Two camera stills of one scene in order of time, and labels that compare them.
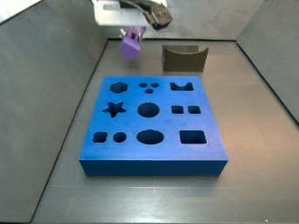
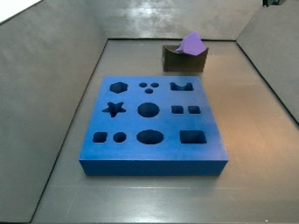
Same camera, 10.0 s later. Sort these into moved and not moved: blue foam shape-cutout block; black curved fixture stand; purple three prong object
Moved: purple three prong object
Not moved: black curved fixture stand; blue foam shape-cutout block
